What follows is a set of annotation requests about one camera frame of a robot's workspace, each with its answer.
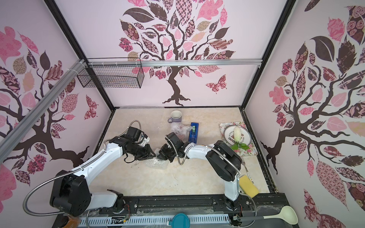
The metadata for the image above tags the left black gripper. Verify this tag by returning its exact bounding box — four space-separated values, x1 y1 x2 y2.
128 142 157 161

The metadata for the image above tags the clear bubble wrap sheet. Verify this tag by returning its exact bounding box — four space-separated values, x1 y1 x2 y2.
171 122 193 137
145 157 170 170

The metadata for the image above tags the blue tape dispenser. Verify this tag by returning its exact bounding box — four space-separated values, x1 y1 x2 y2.
188 123 199 143

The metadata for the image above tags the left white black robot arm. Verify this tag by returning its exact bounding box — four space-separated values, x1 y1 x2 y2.
49 136 156 217

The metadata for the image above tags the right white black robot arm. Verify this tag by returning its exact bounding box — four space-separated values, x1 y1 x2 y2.
157 133 242 201

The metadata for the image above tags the right flexible metal conduit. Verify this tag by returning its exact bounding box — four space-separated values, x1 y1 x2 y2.
158 133 255 215

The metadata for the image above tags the flexible metal conduit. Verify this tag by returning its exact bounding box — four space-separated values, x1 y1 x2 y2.
22 125 142 217
158 133 255 215

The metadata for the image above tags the lavender mug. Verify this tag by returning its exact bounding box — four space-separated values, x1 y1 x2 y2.
167 110 183 123

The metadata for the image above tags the round white plate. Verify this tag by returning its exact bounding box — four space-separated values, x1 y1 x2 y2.
223 125 252 146

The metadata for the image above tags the floral square placemat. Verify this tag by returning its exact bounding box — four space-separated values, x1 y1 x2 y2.
219 122 258 157

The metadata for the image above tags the white artificial rose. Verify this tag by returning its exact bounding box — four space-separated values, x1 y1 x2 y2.
231 126 249 151

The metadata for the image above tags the left flexible metal conduit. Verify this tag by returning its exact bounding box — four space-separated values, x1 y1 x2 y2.
22 125 142 217

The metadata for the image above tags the teal round lid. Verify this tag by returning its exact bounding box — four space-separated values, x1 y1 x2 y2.
168 213 191 228

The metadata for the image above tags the yellow green sponge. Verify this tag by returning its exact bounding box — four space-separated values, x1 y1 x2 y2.
239 175 259 198

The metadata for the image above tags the brown jar black lid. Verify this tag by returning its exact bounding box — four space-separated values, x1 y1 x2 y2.
58 216 81 228

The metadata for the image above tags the cream plastic ladle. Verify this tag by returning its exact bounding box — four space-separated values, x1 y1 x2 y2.
237 206 298 225

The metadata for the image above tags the silver fork floral handle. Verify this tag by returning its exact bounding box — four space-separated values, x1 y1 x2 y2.
242 162 254 184

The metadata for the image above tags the white slotted cable duct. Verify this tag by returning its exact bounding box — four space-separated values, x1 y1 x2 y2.
79 214 230 228

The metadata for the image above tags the black wire basket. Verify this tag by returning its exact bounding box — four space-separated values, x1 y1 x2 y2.
78 57 144 88

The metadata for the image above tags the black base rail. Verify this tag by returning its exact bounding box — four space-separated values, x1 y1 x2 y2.
53 193 290 228

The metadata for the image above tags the rear aluminium frame bar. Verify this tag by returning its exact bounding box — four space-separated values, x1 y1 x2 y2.
88 59 262 67

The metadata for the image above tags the aluminium frame bar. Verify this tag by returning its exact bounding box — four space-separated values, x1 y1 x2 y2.
88 59 262 67
1 59 86 162

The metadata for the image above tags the left aluminium frame bar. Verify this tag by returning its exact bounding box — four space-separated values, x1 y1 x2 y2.
1 59 86 162

